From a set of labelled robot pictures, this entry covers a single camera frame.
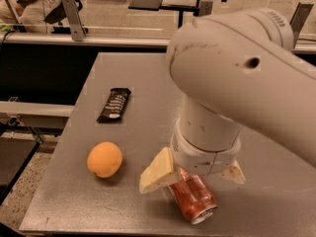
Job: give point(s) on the left metal rail bracket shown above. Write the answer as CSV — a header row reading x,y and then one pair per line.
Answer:
x,y
76,29

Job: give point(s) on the metal rail bracket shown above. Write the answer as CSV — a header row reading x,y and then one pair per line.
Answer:
x,y
300,16
205,8
76,29

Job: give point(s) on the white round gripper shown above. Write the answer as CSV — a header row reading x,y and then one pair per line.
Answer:
x,y
204,158

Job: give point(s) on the seated person in beige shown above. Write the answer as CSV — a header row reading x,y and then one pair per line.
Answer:
x,y
32,13

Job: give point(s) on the grey metal table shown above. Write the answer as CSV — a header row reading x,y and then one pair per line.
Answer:
x,y
278,198

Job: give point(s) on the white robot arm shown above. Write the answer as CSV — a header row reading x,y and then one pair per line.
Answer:
x,y
235,70

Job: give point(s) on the middle metal rail bracket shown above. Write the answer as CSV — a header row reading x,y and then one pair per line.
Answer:
x,y
205,8

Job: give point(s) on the orange fruit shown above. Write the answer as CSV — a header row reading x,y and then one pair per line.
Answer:
x,y
104,159

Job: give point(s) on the right metal rail bracket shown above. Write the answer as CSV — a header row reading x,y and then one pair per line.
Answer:
x,y
300,16

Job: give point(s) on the grey side shelf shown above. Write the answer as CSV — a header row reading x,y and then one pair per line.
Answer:
x,y
37,115

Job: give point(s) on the metal guard rail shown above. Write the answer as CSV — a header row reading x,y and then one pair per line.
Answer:
x,y
152,45

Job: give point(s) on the black snack bar wrapper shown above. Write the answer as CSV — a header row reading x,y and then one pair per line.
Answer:
x,y
115,105

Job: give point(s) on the red coke can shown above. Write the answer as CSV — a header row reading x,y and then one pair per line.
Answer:
x,y
193,197

